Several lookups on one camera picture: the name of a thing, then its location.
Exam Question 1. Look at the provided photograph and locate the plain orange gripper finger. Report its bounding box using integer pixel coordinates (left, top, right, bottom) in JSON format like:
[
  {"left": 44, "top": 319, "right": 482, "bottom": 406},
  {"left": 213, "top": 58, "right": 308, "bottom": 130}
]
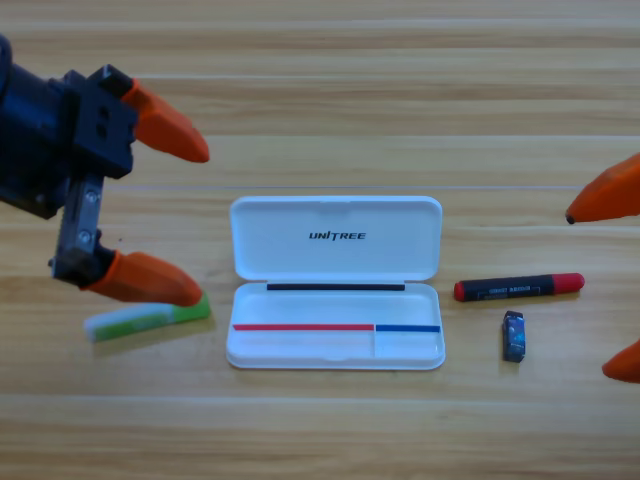
[{"left": 601, "top": 339, "right": 640, "bottom": 385}]

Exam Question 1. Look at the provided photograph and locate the dark-tipped orange gripper finger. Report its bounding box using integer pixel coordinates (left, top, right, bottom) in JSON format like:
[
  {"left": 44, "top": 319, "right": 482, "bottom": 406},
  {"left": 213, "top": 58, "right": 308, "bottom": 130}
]
[{"left": 565, "top": 153, "right": 640, "bottom": 225}]

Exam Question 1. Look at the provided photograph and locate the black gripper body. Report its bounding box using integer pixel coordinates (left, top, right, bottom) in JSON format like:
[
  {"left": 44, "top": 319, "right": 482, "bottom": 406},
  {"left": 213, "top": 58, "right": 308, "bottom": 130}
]
[{"left": 0, "top": 63, "right": 139, "bottom": 290}]

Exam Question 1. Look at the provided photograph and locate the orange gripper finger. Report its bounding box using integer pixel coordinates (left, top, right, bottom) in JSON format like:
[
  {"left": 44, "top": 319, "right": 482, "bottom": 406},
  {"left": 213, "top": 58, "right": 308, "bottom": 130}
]
[
  {"left": 82, "top": 249, "right": 204, "bottom": 308},
  {"left": 120, "top": 78, "right": 210, "bottom": 164}
]

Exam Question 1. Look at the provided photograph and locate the green and white marker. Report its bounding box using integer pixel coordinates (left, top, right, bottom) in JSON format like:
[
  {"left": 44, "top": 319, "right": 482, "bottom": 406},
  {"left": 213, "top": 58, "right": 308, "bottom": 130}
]
[{"left": 83, "top": 293, "right": 212, "bottom": 344}]

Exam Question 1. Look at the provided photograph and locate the black and blue eraser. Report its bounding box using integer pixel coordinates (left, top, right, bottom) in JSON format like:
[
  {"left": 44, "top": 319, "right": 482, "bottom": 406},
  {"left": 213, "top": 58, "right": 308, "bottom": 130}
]
[{"left": 501, "top": 310, "right": 529, "bottom": 364}]

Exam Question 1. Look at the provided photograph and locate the red and black marker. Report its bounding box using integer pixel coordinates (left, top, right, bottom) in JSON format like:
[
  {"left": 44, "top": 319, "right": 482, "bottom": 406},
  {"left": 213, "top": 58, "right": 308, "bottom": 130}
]
[{"left": 453, "top": 272, "right": 586, "bottom": 304}]

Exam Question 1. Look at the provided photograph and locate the white Unitree pencil case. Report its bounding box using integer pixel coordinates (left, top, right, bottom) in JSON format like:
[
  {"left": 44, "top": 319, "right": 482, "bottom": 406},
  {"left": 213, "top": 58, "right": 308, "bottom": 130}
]
[{"left": 225, "top": 195, "right": 447, "bottom": 372}]

